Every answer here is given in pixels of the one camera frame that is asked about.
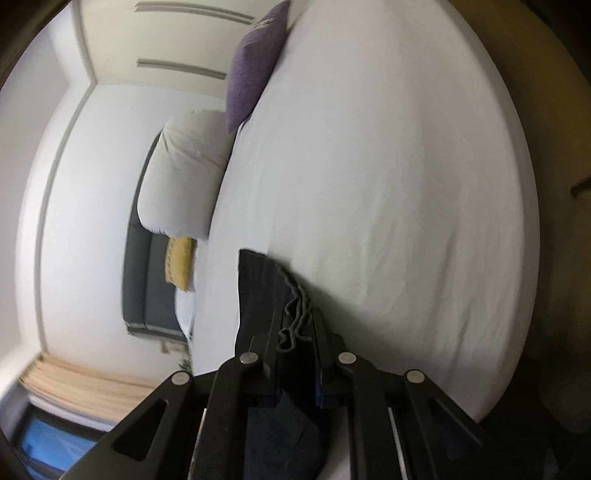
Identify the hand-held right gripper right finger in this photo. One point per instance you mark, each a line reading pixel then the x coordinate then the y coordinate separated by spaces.
pixel 330 369

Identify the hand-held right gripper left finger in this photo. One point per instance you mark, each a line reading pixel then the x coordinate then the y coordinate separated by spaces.
pixel 263 369

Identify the black pants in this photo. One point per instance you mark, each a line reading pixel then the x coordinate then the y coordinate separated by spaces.
pixel 258 295

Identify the white pillow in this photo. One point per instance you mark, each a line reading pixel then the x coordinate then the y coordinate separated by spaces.
pixel 184 309

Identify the yellow cushion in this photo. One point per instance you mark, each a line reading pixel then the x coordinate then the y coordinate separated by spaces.
pixel 179 263

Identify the grey upholstered headboard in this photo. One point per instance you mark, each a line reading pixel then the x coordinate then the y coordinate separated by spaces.
pixel 138 277

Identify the bed with white sheet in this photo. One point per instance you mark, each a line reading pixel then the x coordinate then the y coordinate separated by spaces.
pixel 378 194

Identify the beige curtain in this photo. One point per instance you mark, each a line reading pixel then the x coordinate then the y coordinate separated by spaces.
pixel 78 383

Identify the white folded duvet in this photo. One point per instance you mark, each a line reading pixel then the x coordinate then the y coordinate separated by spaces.
pixel 184 175

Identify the black framed window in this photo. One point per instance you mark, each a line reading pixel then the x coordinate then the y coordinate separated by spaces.
pixel 51 443

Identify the purple cushion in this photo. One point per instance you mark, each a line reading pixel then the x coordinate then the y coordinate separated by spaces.
pixel 254 64

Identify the cream wardrobe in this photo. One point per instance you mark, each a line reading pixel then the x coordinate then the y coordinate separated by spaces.
pixel 152 41

